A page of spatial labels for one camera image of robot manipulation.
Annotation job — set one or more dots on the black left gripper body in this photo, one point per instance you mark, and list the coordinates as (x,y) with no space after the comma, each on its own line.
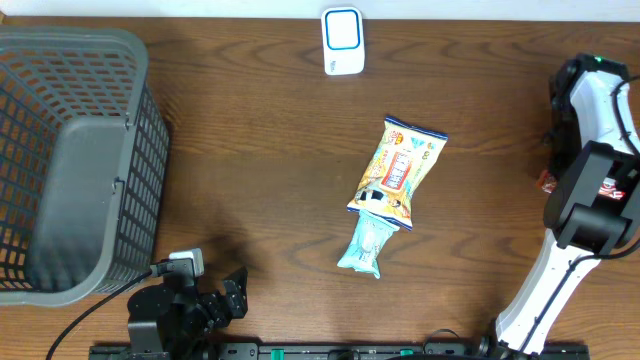
(213,311)

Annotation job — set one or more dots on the light teal snack packet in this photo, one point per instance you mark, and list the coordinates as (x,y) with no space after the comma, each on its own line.
(370,235)

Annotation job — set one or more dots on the yellow snack bag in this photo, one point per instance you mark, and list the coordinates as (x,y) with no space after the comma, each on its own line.
(404,156)

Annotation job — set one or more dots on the red chocolate bar wrapper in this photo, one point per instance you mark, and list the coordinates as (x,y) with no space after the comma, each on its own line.
(547,182)

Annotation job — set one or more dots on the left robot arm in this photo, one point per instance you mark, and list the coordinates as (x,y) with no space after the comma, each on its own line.
(174,319)

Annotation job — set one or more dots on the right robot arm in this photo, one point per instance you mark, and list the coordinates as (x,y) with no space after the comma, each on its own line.
(592,212)

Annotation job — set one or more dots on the white barcode scanner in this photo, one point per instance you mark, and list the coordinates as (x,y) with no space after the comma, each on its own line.
(343,41)

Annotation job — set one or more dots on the gray plastic basket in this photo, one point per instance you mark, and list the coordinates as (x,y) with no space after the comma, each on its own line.
(83,160)

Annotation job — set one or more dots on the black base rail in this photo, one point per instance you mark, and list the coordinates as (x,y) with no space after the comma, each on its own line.
(253,351)

